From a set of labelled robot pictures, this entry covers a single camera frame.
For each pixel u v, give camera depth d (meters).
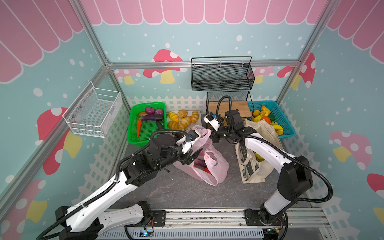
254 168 0.75
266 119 1.06
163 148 0.43
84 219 0.38
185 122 1.10
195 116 1.15
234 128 0.65
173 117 1.16
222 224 0.74
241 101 1.09
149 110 1.12
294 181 0.44
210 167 0.59
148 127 1.12
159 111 1.13
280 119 1.08
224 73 0.94
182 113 1.16
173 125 1.09
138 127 1.09
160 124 1.11
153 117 1.12
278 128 1.03
